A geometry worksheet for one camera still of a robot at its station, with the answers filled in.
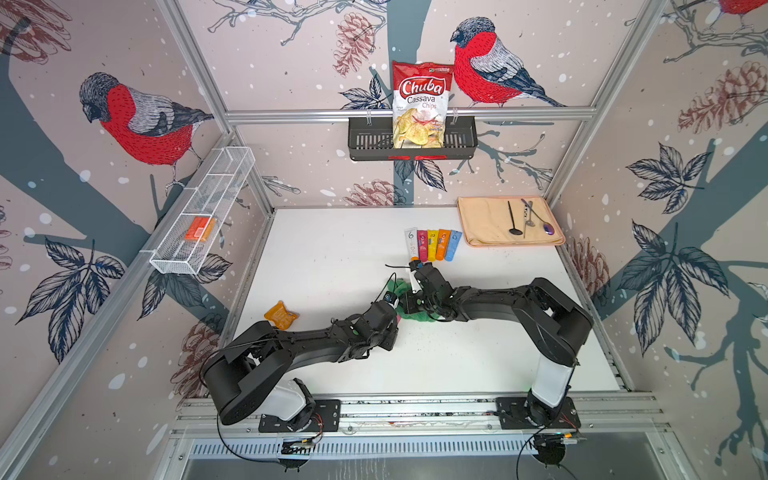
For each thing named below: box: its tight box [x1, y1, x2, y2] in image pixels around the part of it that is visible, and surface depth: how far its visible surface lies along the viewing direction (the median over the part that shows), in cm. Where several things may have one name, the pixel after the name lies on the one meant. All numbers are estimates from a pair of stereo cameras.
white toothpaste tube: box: [404, 227, 419, 261], surface depth 109 cm
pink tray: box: [456, 195, 566, 247], surface depth 117 cm
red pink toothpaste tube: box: [417, 230, 429, 262], surface depth 109 cm
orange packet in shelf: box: [184, 216, 217, 242], surface depth 73 cm
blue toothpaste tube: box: [445, 230, 463, 262], surface depth 109 cm
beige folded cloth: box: [457, 196, 564, 245], surface depth 117 cm
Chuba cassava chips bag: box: [392, 60, 455, 149], surface depth 87 cm
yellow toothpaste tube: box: [427, 230, 439, 261], surface depth 109 cm
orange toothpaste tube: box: [436, 229, 451, 261], surface depth 109 cm
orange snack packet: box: [264, 300, 300, 331], surface depth 92 cm
